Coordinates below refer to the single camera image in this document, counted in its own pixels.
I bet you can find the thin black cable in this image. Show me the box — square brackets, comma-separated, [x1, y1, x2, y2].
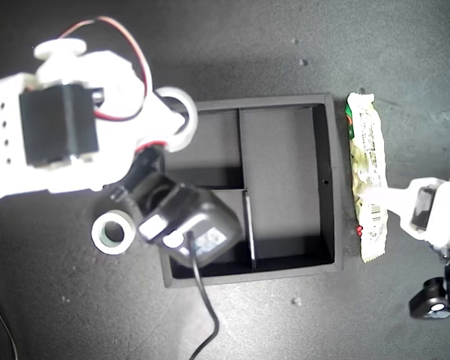
[0, 288, 19, 360]

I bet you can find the black tray with wells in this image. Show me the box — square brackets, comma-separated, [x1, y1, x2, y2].
[159, 92, 345, 289]

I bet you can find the large white tape roll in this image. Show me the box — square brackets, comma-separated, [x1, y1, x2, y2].
[154, 85, 200, 153]

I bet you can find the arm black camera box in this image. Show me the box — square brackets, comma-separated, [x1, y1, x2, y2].
[408, 276, 450, 320]
[110, 170, 245, 269]

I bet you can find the small white tape roll green core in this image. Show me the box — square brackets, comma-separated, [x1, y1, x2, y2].
[91, 210, 137, 257]

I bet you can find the snack bar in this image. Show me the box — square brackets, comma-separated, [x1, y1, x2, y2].
[344, 92, 390, 264]

